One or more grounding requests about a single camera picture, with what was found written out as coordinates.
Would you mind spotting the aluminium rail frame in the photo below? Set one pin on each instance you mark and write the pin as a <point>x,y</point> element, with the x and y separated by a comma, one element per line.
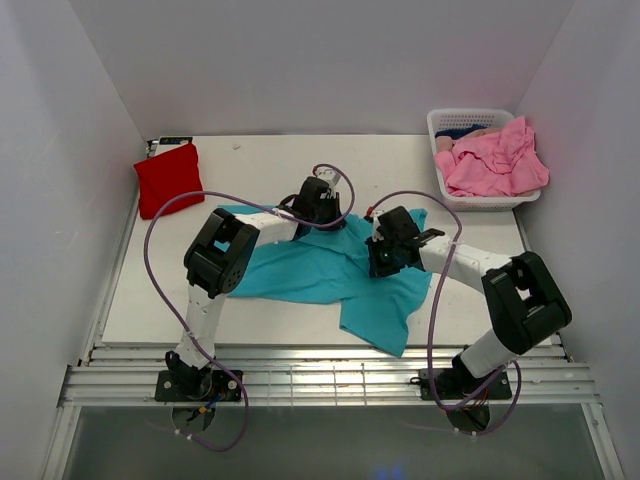
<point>290,354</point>

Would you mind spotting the folded red t shirt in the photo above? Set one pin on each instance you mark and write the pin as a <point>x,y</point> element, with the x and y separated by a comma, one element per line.
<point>166,176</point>

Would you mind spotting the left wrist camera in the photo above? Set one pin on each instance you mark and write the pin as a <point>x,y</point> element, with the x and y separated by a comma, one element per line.
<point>329,175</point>

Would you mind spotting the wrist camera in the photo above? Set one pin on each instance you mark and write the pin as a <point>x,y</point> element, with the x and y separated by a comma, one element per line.
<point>329,175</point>
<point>373,217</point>

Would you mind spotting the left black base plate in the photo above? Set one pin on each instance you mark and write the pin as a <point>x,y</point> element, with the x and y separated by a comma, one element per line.
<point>215,384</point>

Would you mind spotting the blue label plate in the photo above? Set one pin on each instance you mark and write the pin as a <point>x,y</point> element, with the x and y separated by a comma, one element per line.
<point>175,140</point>

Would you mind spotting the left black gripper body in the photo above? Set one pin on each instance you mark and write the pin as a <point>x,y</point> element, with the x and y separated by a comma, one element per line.
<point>327,213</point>

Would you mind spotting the pink t shirt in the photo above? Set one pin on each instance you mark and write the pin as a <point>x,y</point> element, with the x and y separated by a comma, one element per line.
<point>502,164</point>

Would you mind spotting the beige garment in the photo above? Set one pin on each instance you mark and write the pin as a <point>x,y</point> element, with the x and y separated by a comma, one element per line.
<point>446,143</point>

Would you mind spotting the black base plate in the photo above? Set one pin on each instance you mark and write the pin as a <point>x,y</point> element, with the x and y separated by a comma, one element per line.
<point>215,384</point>
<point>450,386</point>

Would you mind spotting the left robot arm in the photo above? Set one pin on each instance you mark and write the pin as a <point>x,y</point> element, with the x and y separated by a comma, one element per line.
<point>218,258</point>

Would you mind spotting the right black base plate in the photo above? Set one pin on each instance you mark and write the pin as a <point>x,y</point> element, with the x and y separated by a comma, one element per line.
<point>450,386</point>

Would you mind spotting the white plastic basket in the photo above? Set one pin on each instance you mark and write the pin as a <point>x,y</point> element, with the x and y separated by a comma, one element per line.
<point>462,118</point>

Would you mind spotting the teal t shirt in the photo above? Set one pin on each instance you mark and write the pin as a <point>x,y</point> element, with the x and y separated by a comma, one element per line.
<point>326,267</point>

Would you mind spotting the dark blue garment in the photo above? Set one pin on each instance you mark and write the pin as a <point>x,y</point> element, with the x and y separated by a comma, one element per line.
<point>455,134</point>

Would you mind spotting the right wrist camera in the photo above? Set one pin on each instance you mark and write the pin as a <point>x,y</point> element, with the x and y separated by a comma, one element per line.
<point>373,217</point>

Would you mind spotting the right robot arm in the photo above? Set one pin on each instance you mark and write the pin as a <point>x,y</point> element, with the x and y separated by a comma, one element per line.
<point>524,303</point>

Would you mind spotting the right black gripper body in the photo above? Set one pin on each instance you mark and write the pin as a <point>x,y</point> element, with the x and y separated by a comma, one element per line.
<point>384,257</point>

